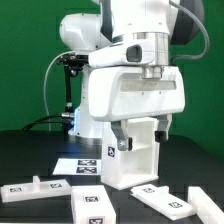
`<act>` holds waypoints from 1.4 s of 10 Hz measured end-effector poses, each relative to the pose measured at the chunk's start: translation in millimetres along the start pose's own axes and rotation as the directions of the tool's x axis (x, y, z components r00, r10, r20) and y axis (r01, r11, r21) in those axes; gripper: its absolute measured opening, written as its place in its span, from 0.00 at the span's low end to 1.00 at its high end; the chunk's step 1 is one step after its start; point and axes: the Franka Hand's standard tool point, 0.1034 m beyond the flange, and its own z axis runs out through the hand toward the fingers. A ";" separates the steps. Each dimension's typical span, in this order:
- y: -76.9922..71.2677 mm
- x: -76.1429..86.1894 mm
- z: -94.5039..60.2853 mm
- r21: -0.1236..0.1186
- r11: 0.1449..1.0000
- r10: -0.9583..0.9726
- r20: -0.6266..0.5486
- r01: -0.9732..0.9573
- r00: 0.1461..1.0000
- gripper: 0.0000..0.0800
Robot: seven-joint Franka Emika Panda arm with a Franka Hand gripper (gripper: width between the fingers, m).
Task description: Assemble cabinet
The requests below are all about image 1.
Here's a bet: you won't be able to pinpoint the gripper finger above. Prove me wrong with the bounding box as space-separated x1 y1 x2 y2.
111 120 133 151
155 114 172 143

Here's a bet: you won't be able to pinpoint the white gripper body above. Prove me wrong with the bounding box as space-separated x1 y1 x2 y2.
88 66 185 122

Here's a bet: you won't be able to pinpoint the white cabinet body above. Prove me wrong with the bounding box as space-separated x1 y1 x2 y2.
101 117 159 190

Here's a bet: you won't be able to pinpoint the white door panel with knob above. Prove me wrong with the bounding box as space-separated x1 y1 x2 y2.
131 184 196 221

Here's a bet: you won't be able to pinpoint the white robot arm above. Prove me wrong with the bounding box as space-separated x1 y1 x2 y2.
60 0 207 151

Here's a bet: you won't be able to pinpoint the white cabinet top block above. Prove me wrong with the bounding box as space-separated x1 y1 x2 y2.
71 185 116 224

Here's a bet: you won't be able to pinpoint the white marker sheet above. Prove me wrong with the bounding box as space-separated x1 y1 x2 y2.
53 158 101 175

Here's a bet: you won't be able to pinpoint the white bar piece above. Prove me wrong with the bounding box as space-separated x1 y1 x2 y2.
188 186 224 224

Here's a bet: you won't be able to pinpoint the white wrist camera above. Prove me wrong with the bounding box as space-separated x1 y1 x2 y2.
88 40 155 68

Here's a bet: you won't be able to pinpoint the black camera stand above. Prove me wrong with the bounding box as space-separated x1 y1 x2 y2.
64 65 77 113

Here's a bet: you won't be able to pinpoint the black base cables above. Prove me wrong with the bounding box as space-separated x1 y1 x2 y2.
21 112 76 132

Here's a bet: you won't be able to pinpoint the black camera on stand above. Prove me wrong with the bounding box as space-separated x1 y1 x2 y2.
56 53 88 71

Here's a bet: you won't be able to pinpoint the grey cable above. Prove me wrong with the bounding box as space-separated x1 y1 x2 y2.
43 51 72 132

